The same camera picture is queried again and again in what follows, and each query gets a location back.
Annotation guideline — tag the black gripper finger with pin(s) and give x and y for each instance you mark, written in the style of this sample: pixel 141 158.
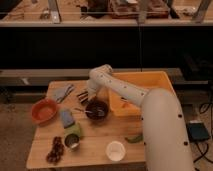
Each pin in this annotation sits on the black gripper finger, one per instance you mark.
pixel 83 94
pixel 84 99

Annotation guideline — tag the grey folded cloth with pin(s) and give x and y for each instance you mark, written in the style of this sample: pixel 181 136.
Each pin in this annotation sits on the grey folded cloth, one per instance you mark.
pixel 61 93

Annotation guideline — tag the metal spoon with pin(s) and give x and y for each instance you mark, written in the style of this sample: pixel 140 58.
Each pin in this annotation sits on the metal spoon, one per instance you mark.
pixel 83 110

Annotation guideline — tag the dark brown bowl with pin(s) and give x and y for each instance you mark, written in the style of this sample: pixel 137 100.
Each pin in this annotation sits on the dark brown bowl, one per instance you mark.
pixel 96 110

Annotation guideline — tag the wooden table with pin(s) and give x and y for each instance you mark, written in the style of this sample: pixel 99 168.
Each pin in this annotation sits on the wooden table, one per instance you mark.
pixel 91 152

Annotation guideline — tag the green cloth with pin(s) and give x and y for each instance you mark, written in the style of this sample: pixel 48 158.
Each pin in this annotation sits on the green cloth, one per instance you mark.
pixel 74 129

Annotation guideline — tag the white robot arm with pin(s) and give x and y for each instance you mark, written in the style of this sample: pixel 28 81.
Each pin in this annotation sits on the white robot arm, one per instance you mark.
pixel 167 146

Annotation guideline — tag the green chili pepper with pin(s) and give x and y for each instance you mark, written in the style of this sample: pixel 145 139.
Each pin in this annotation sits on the green chili pepper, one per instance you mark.
pixel 135 139

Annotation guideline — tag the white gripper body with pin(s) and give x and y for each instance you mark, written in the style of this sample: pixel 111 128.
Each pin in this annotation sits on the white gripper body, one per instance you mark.
pixel 92 89

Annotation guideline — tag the orange bowl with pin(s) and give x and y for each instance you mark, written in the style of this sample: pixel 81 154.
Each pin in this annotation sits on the orange bowl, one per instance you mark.
pixel 43 111

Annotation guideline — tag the blue eraser sponge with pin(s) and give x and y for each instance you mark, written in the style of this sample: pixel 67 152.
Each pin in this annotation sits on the blue eraser sponge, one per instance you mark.
pixel 66 118

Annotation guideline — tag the blue foot pedal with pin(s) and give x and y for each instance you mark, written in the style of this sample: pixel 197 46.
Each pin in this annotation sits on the blue foot pedal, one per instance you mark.
pixel 197 132

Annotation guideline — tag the white round cup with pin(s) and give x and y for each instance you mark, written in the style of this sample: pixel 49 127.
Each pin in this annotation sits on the white round cup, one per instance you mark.
pixel 115 151

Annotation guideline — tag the dark grape bunch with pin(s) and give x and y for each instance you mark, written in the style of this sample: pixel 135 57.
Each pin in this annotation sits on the dark grape bunch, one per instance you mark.
pixel 54 156

